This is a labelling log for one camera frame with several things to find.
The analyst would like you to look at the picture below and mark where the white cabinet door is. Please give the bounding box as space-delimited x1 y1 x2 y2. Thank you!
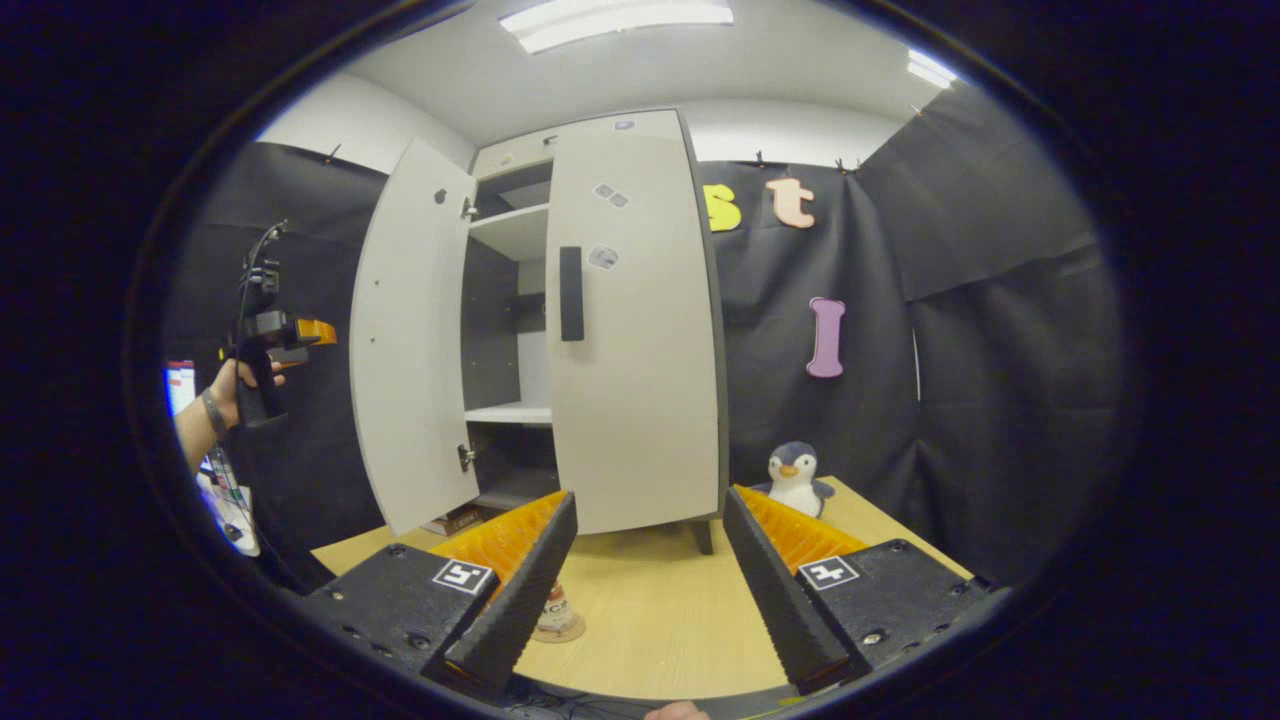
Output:
545 125 723 536
348 137 481 538

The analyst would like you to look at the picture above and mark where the clear bottle red label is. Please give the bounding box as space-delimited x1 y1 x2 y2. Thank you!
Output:
535 578 573 636

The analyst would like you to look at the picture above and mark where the small ceiling light panel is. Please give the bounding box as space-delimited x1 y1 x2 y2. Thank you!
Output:
905 48 959 91

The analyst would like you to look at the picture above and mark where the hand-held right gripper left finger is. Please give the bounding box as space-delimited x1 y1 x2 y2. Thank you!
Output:
300 490 581 701

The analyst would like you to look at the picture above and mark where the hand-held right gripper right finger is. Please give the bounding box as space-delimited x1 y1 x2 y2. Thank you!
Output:
722 485 996 698

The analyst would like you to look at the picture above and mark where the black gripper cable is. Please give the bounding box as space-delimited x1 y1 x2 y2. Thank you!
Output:
235 218 291 313

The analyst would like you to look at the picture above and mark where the large ceiling light panel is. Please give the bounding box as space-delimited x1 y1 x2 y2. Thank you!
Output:
498 0 736 56

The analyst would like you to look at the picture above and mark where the white and grey cabinet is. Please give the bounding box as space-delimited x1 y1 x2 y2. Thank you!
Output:
460 108 733 557

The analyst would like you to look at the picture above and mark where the penguin plush toy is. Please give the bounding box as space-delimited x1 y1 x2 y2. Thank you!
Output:
752 441 837 519

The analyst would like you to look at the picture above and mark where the black backdrop cloth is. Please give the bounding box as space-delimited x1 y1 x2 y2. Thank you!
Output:
165 80 1126 591

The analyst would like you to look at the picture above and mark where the white cabinet drawer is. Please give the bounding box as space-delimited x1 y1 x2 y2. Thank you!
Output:
472 108 686 181

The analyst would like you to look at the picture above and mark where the cluttered white side table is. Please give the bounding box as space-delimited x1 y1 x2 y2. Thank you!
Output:
198 445 263 557

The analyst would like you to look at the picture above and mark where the lit computer screen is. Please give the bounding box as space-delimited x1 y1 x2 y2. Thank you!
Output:
165 360 198 416

